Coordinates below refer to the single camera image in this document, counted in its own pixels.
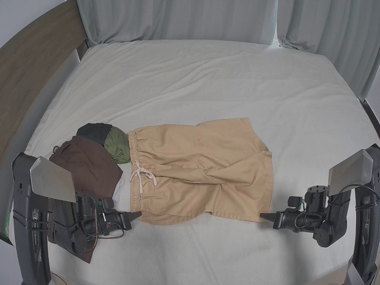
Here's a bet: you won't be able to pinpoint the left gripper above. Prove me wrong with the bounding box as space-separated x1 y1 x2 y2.
104 210 143 232

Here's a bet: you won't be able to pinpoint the bed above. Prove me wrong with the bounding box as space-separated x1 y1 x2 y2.
0 0 380 285

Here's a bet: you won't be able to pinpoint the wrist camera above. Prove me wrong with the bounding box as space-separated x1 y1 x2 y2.
287 196 304 212
100 197 117 211

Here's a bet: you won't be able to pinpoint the narrow pale green curtain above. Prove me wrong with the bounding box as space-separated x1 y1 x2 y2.
276 0 380 100

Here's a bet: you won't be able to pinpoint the tan shorts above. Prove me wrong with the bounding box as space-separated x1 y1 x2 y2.
127 117 274 223

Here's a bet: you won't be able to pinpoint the black garment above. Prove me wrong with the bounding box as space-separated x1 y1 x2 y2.
77 123 113 148

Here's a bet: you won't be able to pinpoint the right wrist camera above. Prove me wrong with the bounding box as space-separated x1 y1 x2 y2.
287 196 304 212

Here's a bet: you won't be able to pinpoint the white cloth piece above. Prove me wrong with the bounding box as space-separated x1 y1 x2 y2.
114 178 126 202

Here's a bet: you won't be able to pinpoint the wide pale green curtain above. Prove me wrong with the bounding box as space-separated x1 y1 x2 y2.
73 0 281 48

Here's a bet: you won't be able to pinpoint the brown garment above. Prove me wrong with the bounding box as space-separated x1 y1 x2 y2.
48 137 124 263

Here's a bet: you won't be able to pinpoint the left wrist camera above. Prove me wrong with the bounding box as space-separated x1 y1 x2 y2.
100 197 117 211

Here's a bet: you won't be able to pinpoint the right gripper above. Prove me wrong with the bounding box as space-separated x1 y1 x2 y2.
259 210 301 231

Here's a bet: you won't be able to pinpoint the green garment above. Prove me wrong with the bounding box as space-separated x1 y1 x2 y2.
104 125 131 164

